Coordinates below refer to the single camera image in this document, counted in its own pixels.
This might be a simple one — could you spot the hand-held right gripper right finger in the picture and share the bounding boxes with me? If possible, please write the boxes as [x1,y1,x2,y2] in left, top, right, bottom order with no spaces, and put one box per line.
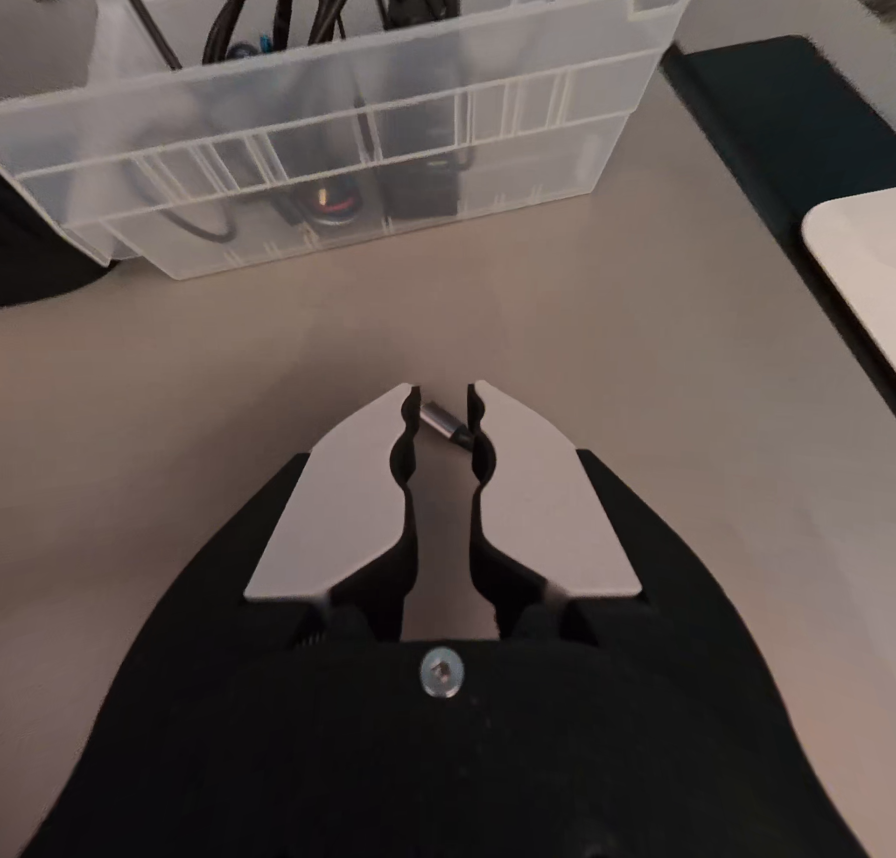
[466,379,644,617]

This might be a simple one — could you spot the clear plastic bin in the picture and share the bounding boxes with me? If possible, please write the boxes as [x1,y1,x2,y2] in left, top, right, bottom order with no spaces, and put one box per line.
[0,0,720,282]

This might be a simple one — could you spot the black mesh wrist rest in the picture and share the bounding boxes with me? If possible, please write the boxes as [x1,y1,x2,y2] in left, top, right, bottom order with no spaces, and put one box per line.
[0,175,114,310]

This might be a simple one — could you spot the black USB cable grey plug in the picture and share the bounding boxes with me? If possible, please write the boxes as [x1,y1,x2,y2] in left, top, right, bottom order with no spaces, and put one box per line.
[419,399,478,454]

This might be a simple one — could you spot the dark flat slab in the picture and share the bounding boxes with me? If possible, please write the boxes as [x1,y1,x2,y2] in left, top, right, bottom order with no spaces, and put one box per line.
[659,34,896,415]

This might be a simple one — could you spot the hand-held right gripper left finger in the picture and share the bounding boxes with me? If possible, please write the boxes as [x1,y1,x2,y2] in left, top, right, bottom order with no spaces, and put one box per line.
[242,382,422,617]

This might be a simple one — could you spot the white rounded board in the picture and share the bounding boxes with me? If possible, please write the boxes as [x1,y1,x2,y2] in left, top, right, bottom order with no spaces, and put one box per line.
[800,188,896,373]

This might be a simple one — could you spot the bundle of black cables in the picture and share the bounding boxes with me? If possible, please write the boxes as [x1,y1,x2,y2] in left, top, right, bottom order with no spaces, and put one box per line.
[105,0,393,244]

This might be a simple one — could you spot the braided blue red white cables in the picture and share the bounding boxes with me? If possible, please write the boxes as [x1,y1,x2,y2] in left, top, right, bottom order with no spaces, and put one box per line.
[300,177,366,230]

